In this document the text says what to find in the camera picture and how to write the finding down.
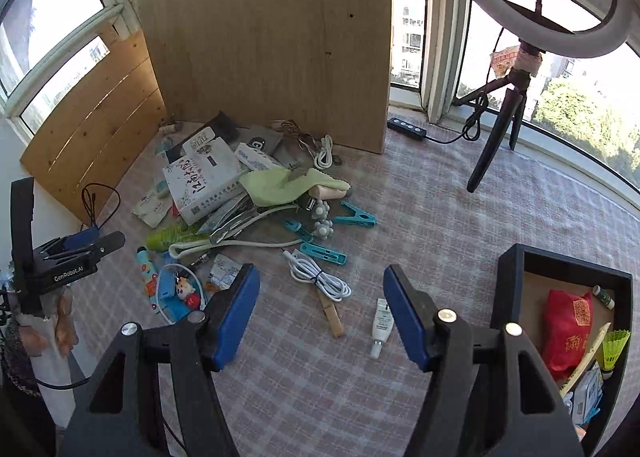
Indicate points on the small teal clothespin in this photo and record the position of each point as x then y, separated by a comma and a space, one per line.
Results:
299, 231

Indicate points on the person's left forearm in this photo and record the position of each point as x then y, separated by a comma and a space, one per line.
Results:
15, 362

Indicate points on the light wood board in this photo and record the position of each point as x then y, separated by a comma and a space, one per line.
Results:
260, 37

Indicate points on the black power strip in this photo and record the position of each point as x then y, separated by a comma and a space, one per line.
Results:
407, 128

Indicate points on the black storage box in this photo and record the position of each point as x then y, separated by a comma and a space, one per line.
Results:
510, 287

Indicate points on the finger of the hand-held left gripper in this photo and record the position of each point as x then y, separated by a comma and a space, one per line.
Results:
82, 238
112, 242

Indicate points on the white paper packet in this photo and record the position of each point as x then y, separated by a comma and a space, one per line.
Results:
152, 207

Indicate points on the green packet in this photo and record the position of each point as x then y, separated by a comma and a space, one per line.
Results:
170, 237

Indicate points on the white printed cardboard box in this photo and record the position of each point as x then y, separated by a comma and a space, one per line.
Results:
205, 182

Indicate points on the black pouch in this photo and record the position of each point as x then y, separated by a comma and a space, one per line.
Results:
220, 127

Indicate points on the beige cosmetic tube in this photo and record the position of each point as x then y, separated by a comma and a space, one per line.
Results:
332, 193

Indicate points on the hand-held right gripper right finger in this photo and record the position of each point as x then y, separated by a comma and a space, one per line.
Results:
405, 317

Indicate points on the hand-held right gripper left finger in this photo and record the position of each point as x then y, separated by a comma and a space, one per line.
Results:
235, 317

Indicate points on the person's left hand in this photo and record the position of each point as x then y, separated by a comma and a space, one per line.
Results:
65, 327

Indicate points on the grey small box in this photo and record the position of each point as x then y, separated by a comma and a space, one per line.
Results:
265, 137

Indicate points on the small floral print bottle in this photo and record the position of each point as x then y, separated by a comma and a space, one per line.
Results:
146, 272

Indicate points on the black usb adapter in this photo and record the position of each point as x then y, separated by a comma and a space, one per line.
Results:
310, 204

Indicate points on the slotted teal clothespin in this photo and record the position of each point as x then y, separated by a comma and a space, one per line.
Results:
322, 254

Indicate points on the red cloth bag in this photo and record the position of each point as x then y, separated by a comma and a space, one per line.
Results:
567, 337

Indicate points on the long yellow packet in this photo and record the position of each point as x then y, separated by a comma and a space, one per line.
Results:
592, 349

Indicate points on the wooden clothespin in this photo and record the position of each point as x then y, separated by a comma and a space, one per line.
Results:
331, 314

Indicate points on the grey silicone figure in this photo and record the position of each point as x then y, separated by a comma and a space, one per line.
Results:
322, 224

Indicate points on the yellow-green cloth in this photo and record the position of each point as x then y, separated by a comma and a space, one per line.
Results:
270, 184

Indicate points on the small white packet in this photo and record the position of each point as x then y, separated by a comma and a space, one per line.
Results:
222, 272

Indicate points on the pine plank panel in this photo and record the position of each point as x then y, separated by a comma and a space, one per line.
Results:
90, 127

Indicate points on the small white tube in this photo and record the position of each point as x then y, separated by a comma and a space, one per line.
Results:
382, 322

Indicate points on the white blue tissue packet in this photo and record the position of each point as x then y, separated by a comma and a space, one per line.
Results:
257, 157

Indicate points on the yellow-green shuttlecock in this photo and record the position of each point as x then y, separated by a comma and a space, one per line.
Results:
615, 347

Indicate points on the blue power bank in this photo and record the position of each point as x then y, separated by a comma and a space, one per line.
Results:
170, 297

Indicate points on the black tripod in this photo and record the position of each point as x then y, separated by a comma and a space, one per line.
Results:
492, 137

